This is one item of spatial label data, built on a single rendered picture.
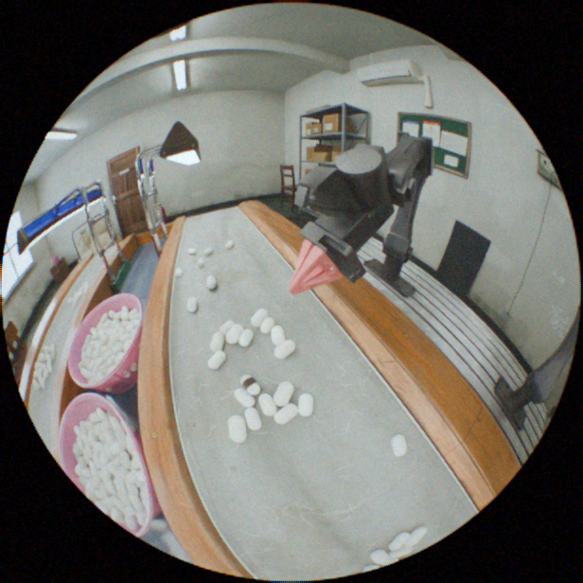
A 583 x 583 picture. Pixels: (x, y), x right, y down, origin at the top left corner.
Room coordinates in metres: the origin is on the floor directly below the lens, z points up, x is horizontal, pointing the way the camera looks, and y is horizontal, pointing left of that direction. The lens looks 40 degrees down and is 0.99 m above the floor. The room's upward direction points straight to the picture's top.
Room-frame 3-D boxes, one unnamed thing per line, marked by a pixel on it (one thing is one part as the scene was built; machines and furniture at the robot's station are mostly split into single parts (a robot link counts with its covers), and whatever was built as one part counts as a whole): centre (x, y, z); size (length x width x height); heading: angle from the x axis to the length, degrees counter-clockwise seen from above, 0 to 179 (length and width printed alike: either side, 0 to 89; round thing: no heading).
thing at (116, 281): (0.43, 0.78, 0.90); 0.20 x 0.19 x 0.45; 25
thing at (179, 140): (0.62, 0.34, 1.08); 0.62 x 0.08 x 0.07; 25
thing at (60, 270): (1.73, 5.73, 0.32); 0.42 x 0.42 x 0.64; 26
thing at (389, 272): (0.46, -0.32, 0.71); 0.20 x 0.07 x 0.08; 26
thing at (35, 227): (0.39, 0.85, 1.08); 0.62 x 0.08 x 0.07; 25
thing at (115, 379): (0.13, 0.42, 0.72); 0.27 x 0.27 x 0.10
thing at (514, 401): (-0.08, -0.58, 0.71); 0.20 x 0.07 x 0.08; 26
